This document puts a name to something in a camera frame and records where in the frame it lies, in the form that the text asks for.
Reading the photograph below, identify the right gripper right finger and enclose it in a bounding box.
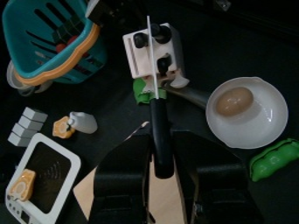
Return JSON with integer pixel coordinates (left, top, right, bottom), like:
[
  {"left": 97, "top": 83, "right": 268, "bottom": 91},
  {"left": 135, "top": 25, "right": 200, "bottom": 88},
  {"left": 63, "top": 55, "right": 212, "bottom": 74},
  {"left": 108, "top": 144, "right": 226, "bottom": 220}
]
[{"left": 171, "top": 129, "right": 267, "bottom": 224}]

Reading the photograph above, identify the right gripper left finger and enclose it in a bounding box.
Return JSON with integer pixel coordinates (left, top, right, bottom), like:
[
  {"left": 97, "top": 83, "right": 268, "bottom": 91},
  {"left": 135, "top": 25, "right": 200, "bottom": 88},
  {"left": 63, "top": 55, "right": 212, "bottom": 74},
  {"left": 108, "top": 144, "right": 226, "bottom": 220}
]
[{"left": 88, "top": 132, "right": 154, "bottom": 224}]

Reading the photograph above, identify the wooden box red front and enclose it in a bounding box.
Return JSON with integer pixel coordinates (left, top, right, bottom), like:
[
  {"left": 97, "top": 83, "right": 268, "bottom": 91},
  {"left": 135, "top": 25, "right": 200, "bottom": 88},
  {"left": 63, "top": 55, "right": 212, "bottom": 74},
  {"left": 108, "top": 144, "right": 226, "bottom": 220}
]
[{"left": 72, "top": 121, "right": 196, "bottom": 224}]

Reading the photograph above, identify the white kitchen scale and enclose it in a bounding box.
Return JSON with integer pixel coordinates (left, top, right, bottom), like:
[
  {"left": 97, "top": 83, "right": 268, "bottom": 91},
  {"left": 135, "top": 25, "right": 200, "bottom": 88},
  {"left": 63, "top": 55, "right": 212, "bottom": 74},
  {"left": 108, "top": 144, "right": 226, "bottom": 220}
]
[{"left": 4, "top": 132, "right": 83, "bottom": 224}]

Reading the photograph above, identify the green pea pod toy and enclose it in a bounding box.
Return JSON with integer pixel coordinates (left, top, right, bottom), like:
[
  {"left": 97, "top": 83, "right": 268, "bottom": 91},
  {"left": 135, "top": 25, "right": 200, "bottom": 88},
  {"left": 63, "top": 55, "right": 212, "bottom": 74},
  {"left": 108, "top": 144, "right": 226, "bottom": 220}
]
[{"left": 248, "top": 137, "right": 299, "bottom": 183}]

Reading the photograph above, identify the red toy fruit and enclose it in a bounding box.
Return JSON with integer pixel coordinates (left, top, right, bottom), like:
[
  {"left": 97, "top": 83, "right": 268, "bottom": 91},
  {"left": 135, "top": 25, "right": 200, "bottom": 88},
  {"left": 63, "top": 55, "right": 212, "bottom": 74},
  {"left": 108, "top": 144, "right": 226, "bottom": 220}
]
[{"left": 53, "top": 35, "right": 89, "bottom": 59}]

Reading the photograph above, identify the white toy pan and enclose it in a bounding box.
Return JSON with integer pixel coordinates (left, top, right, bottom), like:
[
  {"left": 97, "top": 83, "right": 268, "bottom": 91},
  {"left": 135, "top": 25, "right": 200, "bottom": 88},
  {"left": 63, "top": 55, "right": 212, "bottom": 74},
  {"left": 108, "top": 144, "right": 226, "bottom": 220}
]
[{"left": 163, "top": 76, "right": 290, "bottom": 151}]

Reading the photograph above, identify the small white toy bottle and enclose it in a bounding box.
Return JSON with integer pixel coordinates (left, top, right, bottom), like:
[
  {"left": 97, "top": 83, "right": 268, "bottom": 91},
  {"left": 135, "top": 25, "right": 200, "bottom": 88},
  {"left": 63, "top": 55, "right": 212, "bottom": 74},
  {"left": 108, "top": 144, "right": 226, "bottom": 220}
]
[{"left": 68, "top": 111, "right": 99, "bottom": 135}]

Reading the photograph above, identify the teal basket orange rim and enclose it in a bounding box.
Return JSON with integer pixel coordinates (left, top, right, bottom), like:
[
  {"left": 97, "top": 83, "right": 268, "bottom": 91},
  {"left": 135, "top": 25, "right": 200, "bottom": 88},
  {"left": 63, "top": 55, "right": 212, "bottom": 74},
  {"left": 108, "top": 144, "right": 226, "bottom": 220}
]
[{"left": 1, "top": 0, "right": 108, "bottom": 87}]

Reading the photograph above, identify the green leaf toy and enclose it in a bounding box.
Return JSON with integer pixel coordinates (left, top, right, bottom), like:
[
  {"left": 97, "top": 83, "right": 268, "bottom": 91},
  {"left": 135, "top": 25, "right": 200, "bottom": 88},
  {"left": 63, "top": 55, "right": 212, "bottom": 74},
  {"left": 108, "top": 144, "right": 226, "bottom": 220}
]
[{"left": 132, "top": 78, "right": 168, "bottom": 105}]

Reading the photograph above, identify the beige toy egg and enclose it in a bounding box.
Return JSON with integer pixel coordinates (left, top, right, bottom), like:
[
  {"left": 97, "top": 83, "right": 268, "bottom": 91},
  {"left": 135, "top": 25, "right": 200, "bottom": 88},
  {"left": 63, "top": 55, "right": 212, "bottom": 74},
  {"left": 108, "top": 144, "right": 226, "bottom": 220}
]
[{"left": 215, "top": 86, "right": 255, "bottom": 117}]

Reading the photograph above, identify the small white block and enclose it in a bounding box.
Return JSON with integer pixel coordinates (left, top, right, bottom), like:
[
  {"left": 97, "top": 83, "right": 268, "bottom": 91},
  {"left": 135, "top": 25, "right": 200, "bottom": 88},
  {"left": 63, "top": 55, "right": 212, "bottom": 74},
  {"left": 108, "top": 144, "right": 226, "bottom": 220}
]
[
  {"left": 23, "top": 106, "right": 49, "bottom": 123},
  {"left": 7, "top": 131, "right": 33, "bottom": 148},
  {"left": 12, "top": 122, "right": 39, "bottom": 138},
  {"left": 19, "top": 115, "right": 44, "bottom": 131}
]

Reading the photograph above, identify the small grey table bracket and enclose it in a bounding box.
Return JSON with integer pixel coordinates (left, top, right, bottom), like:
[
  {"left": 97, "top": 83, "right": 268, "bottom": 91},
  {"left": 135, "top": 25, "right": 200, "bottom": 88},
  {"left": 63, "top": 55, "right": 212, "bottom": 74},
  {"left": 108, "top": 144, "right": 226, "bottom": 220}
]
[{"left": 215, "top": 0, "right": 231, "bottom": 12}]

